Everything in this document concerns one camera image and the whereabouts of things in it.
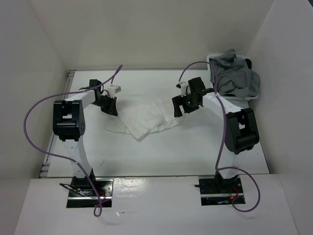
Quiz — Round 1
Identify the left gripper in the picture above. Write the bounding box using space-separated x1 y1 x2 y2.
91 94 117 117

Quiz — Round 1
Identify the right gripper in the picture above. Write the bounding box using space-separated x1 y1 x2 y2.
172 92 200 117

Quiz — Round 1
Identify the white pleated skirt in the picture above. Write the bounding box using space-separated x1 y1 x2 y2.
105 97 184 141

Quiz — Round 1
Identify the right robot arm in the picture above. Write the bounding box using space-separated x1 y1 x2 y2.
172 77 259 192

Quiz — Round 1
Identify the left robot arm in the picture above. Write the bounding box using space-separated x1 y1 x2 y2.
53 79 121 196

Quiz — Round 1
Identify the grey skirt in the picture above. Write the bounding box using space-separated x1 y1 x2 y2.
209 49 261 100

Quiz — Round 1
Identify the white laundry basket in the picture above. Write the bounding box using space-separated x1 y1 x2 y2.
206 53 260 101

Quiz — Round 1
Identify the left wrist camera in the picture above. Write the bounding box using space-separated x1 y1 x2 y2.
107 85 121 97

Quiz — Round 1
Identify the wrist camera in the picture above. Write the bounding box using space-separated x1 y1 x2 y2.
107 85 121 97
176 82 189 96

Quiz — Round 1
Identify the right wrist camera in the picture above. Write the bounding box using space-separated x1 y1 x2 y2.
176 82 189 96

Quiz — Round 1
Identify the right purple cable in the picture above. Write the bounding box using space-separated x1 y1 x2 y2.
178 61 261 212

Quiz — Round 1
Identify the purple cable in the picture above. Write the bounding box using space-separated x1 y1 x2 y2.
23 64 123 217
178 61 261 212

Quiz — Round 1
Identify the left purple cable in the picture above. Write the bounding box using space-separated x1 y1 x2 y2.
23 64 123 217

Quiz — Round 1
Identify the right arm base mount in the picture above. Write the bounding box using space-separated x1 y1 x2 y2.
195 174 246 206

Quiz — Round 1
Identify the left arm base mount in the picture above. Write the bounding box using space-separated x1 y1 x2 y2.
59 178 113 208

